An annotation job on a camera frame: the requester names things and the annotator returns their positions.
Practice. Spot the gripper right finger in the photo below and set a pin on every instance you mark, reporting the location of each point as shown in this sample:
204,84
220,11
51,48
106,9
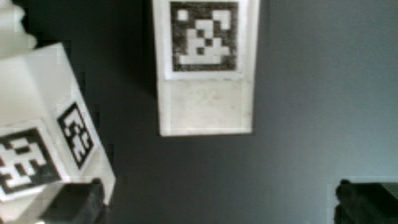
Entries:
367,203

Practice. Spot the white table leg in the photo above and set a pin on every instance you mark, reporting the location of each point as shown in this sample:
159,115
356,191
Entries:
207,47
53,154

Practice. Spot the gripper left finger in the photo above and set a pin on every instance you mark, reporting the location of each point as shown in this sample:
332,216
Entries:
77,207

